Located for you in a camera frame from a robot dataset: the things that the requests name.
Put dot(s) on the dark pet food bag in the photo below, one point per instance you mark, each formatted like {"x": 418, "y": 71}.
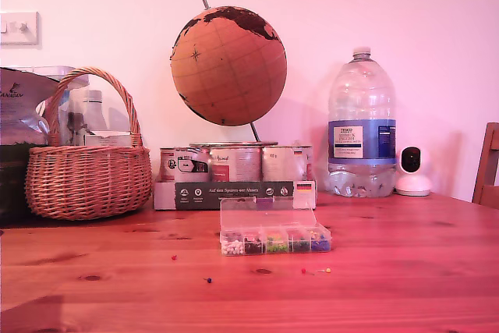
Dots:
{"x": 15, "y": 107}

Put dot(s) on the yellow-headed pin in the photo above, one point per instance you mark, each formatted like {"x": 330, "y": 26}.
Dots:
{"x": 328, "y": 270}

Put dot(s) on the cork globe on stand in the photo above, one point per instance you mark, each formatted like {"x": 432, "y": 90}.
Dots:
{"x": 230, "y": 75}

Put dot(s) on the clear plastic container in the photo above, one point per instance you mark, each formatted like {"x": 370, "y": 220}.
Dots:
{"x": 74, "y": 99}

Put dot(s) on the wooden chair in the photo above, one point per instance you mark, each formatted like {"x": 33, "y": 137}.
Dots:
{"x": 487, "y": 177}

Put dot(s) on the tin can with red label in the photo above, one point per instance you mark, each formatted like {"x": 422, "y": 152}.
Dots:
{"x": 234, "y": 163}

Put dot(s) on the cardboard can tray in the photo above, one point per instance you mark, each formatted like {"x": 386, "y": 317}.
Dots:
{"x": 234, "y": 190}

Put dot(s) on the white carton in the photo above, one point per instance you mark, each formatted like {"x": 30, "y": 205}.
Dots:
{"x": 107, "y": 138}

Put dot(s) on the tin can with black label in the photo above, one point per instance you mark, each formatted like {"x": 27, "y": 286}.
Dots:
{"x": 183, "y": 165}

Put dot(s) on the white light switch plate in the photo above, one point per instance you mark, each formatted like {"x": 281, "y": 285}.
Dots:
{"x": 19, "y": 29}

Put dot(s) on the small white round camera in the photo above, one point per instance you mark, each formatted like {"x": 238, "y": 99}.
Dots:
{"x": 413, "y": 183}

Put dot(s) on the large clear water bottle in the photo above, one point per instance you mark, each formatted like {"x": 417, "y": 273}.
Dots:
{"x": 360, "y": 114}

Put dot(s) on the white plastic bottle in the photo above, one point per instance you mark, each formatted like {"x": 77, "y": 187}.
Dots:
{"x": 94, "y": 110}

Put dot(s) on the clear plastic pin organizer box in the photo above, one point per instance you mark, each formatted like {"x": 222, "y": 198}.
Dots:
{"x": 265, "y": 212}

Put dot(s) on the tin can with white label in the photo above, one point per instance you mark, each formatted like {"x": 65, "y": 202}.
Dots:
{"x": 280, "y": 163}
{"x": 307, "y": 163}

